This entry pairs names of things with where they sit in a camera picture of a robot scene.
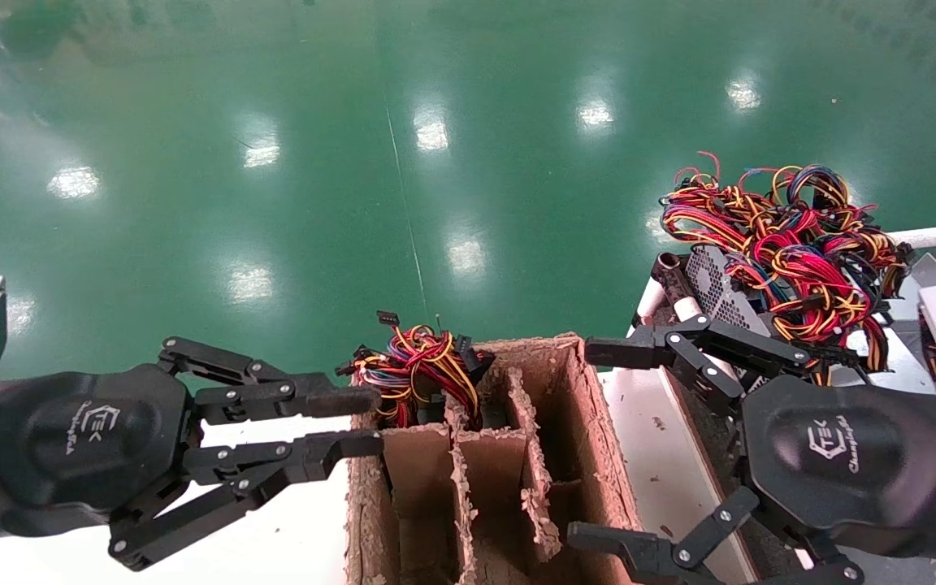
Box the cross cardboard divider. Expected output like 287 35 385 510
377 422 529 537

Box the tangled coloured wire pile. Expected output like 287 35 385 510
659 150 916 384

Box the short white pipe leg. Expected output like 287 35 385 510
626 279 669 339

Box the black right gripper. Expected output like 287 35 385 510
567 314 936 585

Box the wire bundle compartment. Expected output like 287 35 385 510
336 345 420 430
376 310 496 431

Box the brown cardboard box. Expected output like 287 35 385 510
344 331 649 585

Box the plain grey power supply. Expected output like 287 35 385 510
830 321 924 399
882 272 924 326

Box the long cardboard divider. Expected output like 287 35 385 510
500 366 563 566
442 390 481 585

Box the grey power supply mesh grill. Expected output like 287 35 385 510
683 244 739 319
716 284 774 339

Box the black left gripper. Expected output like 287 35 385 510
0 336 386 571

